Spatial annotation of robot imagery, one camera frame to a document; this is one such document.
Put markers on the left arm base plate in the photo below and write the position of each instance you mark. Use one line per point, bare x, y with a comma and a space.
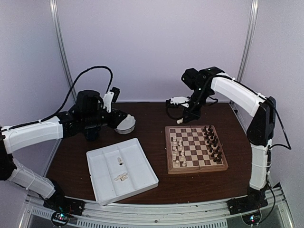
68, 206

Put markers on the white piece in tray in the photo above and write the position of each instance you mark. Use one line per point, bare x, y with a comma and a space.
120, 161

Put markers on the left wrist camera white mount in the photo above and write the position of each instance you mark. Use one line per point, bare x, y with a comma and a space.
110, 97

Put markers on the white compartment tray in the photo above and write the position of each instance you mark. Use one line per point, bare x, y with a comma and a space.
104, 167

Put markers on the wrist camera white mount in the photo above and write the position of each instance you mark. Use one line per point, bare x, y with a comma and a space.
178, 100
110, 97

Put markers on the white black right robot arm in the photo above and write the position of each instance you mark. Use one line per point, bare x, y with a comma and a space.
260, 132

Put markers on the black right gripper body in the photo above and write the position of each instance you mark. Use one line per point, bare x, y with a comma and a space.
201, 95

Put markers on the row of dark chess pieces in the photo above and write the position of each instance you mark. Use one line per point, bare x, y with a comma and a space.
214, 150

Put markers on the pile of white chess pieces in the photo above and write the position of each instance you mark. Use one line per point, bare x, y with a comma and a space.
121, 177

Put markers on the right aluminium corner post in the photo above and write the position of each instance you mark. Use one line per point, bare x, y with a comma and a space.
249, 38

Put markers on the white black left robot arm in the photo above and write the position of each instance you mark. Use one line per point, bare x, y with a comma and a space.
13, 138

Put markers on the white scalloped bowl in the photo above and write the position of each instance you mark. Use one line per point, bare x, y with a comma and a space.
132, 122

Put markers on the dark blue cup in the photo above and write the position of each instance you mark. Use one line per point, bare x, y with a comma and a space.
91, 134

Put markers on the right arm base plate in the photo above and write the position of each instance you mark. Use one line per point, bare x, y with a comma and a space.
244, 204

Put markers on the aluminium front frame rail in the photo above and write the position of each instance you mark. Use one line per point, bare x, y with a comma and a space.
209, 214

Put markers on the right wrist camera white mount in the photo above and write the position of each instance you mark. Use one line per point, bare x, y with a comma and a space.
178, 100

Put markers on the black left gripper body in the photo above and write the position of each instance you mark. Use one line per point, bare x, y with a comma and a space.
92, 119

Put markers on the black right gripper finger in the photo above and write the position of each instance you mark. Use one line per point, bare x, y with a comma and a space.
195, 114
186, 117

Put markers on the aluminium corner post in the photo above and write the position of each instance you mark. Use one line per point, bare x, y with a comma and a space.
60, 41
249, 38

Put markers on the left aluminium corner post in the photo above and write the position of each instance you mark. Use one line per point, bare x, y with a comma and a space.
60, 41

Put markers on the wooden chess board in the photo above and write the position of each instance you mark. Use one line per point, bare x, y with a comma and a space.
194, 148

